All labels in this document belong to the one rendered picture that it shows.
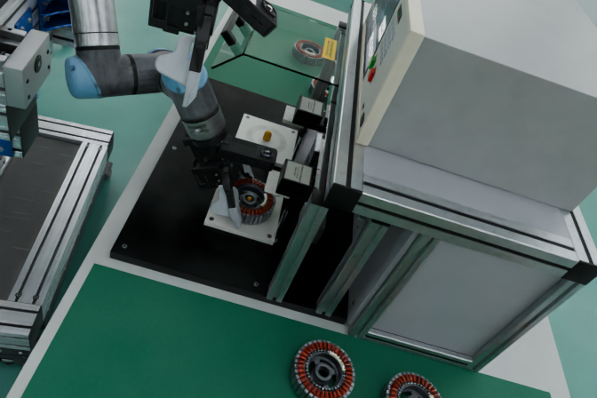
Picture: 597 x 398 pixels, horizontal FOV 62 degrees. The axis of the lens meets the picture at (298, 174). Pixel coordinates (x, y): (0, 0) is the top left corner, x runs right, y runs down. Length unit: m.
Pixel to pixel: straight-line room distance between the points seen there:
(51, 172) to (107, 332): 1.06
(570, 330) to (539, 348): 1.32
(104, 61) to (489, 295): 0.78
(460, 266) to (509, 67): 0.33
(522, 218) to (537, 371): 0.46
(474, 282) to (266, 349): 0.39
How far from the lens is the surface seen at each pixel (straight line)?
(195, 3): 0.66
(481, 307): 0.97
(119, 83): 0.95
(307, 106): 1.19
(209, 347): 0.93
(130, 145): 2.32
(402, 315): 0.98
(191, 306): 0.97
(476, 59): 0.74
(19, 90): 1.04
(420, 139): 0.80
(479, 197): 0.84
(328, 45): 1.14
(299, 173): 1.00
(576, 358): 2.51
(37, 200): 1.83
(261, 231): 1.06
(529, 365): 1.23
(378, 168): 0.78
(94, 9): 0.95
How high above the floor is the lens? 1.58
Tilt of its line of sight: 41 degrees down
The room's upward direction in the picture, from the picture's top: 23 degrees clockwise
